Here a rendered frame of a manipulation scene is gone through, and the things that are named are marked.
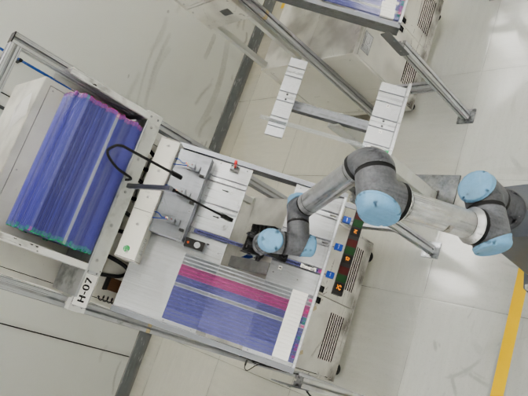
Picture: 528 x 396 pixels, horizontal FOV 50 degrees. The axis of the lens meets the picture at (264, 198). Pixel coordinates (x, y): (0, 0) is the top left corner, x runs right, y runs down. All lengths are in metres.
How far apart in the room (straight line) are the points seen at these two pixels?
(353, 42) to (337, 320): 1.32
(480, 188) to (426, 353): 1.03
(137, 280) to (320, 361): 0.97
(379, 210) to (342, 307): 1.27
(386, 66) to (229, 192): 1.17
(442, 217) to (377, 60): 1.38
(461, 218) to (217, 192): 0.95
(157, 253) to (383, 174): 0.99
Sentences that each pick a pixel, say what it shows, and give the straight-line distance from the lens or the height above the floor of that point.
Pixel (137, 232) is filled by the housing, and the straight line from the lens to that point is 2.14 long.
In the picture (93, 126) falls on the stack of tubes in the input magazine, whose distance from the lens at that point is 2.04.
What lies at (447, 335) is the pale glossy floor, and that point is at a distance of 2.63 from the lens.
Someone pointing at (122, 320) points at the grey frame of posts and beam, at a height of 1.14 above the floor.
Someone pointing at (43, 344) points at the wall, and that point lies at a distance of 3.74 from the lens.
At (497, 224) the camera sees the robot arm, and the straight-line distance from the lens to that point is 1.80.
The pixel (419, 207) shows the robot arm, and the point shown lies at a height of 1.01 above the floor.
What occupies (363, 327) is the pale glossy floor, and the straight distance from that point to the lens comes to 2.85.
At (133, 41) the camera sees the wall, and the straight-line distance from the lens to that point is 3.92.
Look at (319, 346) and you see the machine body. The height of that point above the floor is 0.24.
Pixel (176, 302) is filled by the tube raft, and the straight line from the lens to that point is 2.14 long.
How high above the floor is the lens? 2.30
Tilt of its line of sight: 39 degrees down
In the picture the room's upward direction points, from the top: 60 degrees counter-clockwise
